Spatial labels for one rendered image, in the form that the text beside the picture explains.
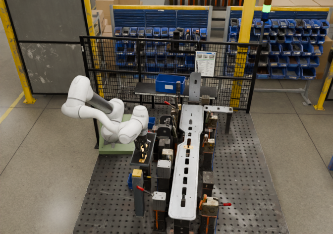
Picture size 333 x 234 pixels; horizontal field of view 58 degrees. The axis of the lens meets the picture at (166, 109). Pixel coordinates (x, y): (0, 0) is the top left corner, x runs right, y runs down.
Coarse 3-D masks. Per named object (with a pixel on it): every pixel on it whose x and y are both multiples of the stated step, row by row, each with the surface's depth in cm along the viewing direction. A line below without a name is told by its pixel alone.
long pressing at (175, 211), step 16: (192, 112) 300; (192, 128) 278; (192, 144) 260; (176, 160) 243; (192, 160) 244; (176, 176) 229; (192, 176) 229; (176, 192) 216; (192, 192) 216; (176, 208) 205; (192, 208) 205
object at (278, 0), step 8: (272, 0) 513; (280, 0) 513; (288, 0) 513; (296, 0) 513; (304, 0) 513; (312, 0) 513; (320, 0) 513; (328, 0) 513; (328, 40) 525; (328, 48) 530; (320, 56) 539; (320, 64) 548; (320, 72) 556
